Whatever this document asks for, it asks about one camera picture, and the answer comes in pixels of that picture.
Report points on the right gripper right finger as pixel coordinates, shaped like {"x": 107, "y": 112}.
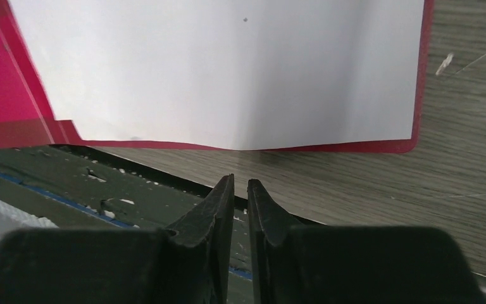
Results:
{"x": 297, "y": 263}

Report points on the white paper sheets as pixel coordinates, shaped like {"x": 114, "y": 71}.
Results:
{"x": 226, "y": 71}

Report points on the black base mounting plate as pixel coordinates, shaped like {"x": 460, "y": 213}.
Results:
{"x": 83, "y": 187}

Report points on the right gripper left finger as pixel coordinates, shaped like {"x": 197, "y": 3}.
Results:
{"x": 184, "y": 262}

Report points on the red plastic folder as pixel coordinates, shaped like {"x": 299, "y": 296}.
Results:
{"x": 8, "y": 92}

